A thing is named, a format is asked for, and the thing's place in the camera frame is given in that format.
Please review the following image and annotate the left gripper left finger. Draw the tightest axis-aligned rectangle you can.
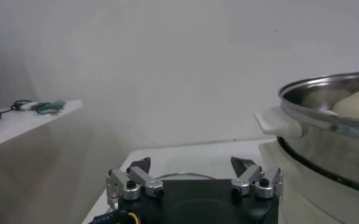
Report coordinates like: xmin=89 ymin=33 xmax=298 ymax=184
xmin=105 ymin=157 xmax=165 ymax=211

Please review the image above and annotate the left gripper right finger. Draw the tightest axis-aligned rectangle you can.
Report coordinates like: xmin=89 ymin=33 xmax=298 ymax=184
xmin=230 ymin=156 xmax=285 ymax=199

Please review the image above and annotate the round glass lid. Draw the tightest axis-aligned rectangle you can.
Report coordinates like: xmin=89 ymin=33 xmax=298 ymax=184
xmin=154 ymin=172 xmax=216 ymax=181

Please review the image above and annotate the white steamed baozi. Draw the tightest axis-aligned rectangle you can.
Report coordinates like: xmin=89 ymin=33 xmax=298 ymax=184
xmin=331 ymin=90 xmax=359 ymax=122

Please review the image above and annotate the stainless steel steamer basket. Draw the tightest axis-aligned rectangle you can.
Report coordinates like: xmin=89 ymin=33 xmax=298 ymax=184
xmin=254 ymin=71 xmax=359 ymax=196

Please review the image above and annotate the white electric cooker base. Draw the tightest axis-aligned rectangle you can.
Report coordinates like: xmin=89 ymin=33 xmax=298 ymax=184
xmin=258 ymin=141 xmax=359 ymax=224

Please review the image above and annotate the white side table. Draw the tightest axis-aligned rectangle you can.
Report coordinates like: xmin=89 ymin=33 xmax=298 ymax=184
xmin=0 ymin=99 xmax=84 ymax=152

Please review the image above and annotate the small white device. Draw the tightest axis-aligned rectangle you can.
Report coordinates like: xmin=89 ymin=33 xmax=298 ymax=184
xmin=20 ymin=102 xmax=39 ymax=111

